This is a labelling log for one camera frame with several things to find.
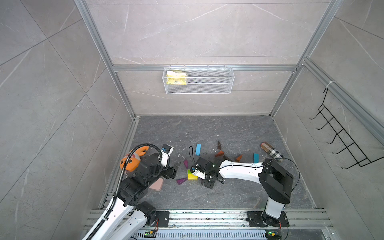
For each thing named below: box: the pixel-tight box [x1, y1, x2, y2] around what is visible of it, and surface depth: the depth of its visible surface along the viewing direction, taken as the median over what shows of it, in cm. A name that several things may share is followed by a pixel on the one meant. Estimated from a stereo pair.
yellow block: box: [187, 174, 198, 181], surface depth 87 cm
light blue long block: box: [195, 143, 202, 156], surface depth 100 cm
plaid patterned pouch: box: [260, 141, 284, 162], surface depth 97 cm
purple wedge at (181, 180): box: [177, 177, 188, 185], surface depth 87 cm
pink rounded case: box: [148, 177, 164, 191], surface depth 83 cm
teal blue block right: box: [253, 152, 260, 164], surface depth 97 cm
